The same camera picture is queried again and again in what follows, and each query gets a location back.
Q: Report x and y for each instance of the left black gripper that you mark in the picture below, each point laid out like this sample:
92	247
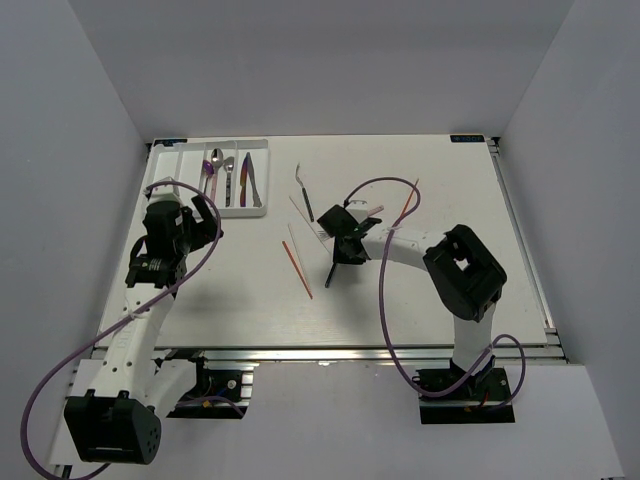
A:
206	230

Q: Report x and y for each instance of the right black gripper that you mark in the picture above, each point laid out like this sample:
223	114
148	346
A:
341	258

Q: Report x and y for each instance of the black handled fork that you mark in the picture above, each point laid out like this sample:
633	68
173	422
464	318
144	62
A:
330	275
304	192

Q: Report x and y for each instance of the pink handled fork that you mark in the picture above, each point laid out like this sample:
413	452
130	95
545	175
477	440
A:
376	209

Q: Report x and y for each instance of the iridescent rainbow spoon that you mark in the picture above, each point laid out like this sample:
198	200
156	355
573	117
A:
207	173

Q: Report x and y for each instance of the ornate silver knife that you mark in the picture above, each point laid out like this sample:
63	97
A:
257	202

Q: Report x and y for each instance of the dark handled silver spoon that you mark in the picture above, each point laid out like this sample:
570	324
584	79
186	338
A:
228	166

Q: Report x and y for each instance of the iridescent rainbow knife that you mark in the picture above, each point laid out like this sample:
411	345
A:
243	180

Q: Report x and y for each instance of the pink handled spoon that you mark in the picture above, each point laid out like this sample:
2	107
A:
217	161

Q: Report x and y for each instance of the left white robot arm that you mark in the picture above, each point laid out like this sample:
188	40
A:
118	419

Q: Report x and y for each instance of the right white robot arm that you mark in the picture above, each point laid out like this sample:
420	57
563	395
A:
467	277

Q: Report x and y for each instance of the white chopstick upper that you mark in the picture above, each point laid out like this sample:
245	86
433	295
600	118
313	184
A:
302	212

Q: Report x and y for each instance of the orange chopstick left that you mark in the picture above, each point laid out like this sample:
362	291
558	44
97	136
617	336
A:
297	269

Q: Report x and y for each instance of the orange chopstick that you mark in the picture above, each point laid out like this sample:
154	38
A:
297	269
409	199

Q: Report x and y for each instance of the orange chopstick right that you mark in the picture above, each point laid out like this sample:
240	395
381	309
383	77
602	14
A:
409	199

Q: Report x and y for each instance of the white divided cutlery tray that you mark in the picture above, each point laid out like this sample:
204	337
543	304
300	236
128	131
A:
183	162

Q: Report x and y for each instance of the blue logo sticker left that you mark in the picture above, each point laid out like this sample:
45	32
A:
169	142

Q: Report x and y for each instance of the blue logo sticker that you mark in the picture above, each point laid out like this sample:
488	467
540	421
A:
466	138
169	142

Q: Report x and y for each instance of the blue logo sticker right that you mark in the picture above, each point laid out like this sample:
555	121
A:
466	138

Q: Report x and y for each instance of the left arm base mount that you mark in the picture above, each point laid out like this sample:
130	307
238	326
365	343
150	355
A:
222	387

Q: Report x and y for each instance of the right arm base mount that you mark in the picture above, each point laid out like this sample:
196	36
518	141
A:
471	405

